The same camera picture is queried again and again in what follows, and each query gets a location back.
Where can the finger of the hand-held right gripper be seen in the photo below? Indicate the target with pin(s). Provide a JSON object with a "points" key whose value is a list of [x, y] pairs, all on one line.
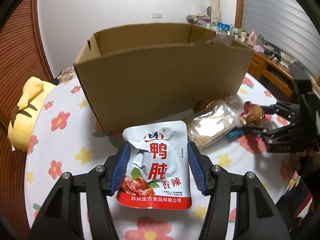
{"points": [[265, 131], [280, 108]]}

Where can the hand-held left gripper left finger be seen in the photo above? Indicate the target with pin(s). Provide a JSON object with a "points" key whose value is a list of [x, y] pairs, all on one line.
{"points": [[122, 165]]}

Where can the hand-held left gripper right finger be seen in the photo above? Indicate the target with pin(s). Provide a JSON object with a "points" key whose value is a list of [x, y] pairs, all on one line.
{"points": [[196, 170]]}

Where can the pink chicken leg packet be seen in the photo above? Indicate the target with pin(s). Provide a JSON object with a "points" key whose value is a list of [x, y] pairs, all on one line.
{"points": [[255, 111]]}

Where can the teal foil snack packet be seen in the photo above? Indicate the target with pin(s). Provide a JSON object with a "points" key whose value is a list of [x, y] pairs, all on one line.
{"points": [[232, 133]]}

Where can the white red snack packet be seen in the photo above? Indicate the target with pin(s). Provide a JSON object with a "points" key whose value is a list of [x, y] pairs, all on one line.
{"points": [[155, 155]]}

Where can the clear beige biscuit packet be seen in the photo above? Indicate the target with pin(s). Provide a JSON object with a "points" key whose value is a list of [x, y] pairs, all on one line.
{"points": [[212, 125]]}

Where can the cardboard box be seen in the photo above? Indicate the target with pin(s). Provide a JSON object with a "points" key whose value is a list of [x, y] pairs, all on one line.
{"points": [[162, 80]]}

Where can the wooden sideboard cabinet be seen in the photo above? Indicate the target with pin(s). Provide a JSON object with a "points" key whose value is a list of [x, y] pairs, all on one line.
{"points": [[272, 75]]}

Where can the black tripod gadget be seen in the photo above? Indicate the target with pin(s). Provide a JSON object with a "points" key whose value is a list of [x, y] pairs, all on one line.
{"points": [[275, 55]]}

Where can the purple pouch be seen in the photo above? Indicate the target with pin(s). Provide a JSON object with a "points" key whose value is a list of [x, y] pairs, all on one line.
{"points": [[258, 48]]}

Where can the pink thermos jug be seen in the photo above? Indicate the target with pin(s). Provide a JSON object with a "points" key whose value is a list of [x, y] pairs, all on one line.
{"points": [[253, 37]]}

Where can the grey window blind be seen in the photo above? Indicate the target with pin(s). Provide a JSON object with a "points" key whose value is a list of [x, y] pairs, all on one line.
{"points": [[275, 17]]}

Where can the blue box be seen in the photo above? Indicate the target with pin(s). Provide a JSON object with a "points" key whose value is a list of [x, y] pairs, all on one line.
{"points": [[223, 26]]}

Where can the yellow plush toy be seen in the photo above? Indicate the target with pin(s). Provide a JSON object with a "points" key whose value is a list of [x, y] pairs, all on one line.
{"points": [[27, 120]]}

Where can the pile of folded cloths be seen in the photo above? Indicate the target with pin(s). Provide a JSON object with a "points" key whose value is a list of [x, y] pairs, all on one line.
{"points": [[198, 18]]}

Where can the beige floral curtain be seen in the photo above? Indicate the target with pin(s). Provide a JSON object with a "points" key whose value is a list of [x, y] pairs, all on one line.
{"points": [[215, 2]]}

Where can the wooden louvered wardrobe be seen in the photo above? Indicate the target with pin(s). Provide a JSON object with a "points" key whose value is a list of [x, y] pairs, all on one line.
{"points": [[20, 42]]}

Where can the white wall switch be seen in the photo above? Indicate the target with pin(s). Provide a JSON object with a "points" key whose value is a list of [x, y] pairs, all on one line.
{"points": [[157, 15]]}

